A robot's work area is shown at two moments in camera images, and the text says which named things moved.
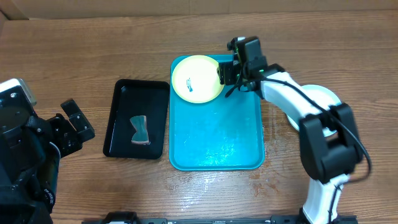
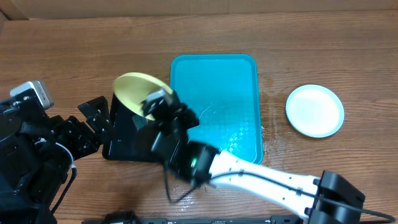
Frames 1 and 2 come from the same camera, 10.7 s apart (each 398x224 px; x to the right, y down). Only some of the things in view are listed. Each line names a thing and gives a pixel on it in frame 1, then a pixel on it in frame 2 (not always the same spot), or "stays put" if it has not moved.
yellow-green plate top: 195,79 to 132,88
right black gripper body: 232,76 to 181,127
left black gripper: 60,127 to 71,127
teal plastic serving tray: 224,134 stays put
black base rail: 129,217 stays put
